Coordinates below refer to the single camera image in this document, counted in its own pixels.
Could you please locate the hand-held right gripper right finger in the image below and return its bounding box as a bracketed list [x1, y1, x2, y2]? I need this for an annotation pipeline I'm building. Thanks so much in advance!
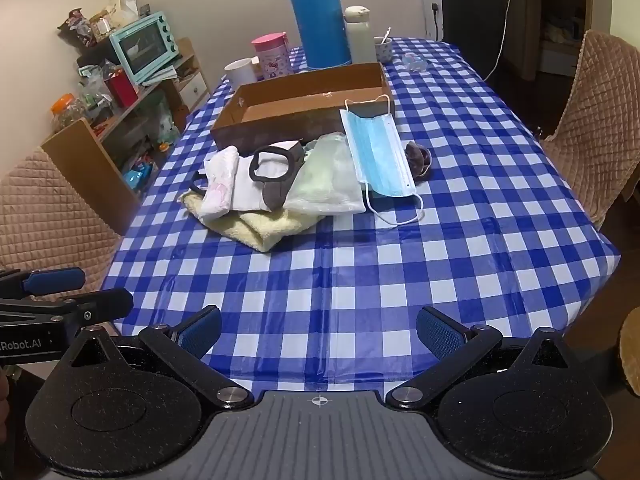
[385, 305, 571, 411]

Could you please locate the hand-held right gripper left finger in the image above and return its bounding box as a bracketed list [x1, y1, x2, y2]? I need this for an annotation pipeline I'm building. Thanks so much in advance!
[65, 305, 256, 411]

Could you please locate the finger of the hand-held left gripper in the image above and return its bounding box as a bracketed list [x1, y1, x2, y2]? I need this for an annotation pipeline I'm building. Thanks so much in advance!
[0, 267, 86, 301]
[0, 287, 134, 325]

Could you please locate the yellow towel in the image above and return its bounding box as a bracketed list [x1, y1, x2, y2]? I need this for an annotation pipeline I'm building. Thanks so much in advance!
[180, 190, 318, 253]

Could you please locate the white cloth with black straps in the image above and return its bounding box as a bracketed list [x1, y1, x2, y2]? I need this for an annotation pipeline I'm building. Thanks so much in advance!
[232, 140, 306, 211]

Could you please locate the white sock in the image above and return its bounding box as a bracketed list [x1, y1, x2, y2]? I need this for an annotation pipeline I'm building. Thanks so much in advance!
[200, 145, 241, 221]

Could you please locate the dark grey face mask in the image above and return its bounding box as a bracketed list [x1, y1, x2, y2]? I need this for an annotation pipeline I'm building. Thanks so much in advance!
[260, 177, 301, 211]

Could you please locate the dark brown hair tie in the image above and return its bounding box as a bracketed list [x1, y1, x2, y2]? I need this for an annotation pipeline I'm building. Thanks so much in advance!
[404, 141, 432, 179]

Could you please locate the blue face mask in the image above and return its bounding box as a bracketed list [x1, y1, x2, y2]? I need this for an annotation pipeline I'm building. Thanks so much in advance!
[340, 95, 426, 226]

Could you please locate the green cloth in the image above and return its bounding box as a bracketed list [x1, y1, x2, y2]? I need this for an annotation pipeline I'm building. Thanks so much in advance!
[284, 131, 367, 214]

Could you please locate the brown cardboard box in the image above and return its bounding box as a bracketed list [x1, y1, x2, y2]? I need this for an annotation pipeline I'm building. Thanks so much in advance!
[210, 62, 396, 153]

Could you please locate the quilted beige chair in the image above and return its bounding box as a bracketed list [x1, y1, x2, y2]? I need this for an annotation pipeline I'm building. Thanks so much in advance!
[0, 145, 123, 306]
[540, 29, 640, 231]

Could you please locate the wooden board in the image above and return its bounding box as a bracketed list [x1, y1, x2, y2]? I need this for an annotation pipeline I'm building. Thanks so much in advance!
[41, 117, 142, 237]

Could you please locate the blue snack packet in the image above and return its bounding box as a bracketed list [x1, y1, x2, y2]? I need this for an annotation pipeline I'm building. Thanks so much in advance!
[122, 160, 158, 192]

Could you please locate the orange lid jar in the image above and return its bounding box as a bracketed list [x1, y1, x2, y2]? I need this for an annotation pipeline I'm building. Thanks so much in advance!
[51, 94, 88, 133]

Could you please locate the green white package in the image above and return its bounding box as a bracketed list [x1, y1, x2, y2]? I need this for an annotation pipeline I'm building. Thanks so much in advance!
[150, 102, 181, 147]

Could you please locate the red box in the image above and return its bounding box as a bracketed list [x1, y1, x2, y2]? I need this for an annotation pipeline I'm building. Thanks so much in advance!
[105, 67, 138, 108]

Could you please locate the stack of papers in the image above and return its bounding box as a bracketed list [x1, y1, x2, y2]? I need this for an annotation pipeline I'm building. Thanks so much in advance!
[141, 64, 179, 86]

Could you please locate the white drawer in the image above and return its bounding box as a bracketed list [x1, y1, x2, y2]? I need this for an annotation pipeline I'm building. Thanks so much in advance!
[177, 71, 211, 107]

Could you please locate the teal toaster oven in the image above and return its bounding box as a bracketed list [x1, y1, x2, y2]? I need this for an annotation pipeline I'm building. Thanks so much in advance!
[109, 11, 182, 86]

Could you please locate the white mug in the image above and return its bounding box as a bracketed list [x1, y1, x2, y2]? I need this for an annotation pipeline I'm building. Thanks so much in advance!
[224, 58, 258, 88]

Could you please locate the wooden shelf unit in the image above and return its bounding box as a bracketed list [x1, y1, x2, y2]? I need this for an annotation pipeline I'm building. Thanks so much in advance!
[75, 37, 211, 221]

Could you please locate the pile of snack bags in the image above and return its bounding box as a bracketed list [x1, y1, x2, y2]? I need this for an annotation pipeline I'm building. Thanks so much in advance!
[57, 0, 151, 48]

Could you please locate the pink lidded cup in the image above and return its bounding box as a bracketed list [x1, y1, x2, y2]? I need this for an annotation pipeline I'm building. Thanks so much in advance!
[251, 32, 292, 80]

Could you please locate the white insulated bottle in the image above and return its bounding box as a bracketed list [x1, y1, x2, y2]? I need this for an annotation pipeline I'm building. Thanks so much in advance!
[344, 6, 377, 65]

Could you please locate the black refrigerator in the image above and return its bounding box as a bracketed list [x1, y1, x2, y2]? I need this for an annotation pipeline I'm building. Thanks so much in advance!
[420, 0, 511, 81]

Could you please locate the blue thermos flask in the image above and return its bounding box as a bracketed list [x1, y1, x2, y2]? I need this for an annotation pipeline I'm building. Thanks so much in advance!
[286, 0, 353, 71]

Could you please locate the white power cable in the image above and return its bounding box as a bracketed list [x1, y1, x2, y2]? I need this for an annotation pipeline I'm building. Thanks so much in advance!
[482, 0, 512, 81]

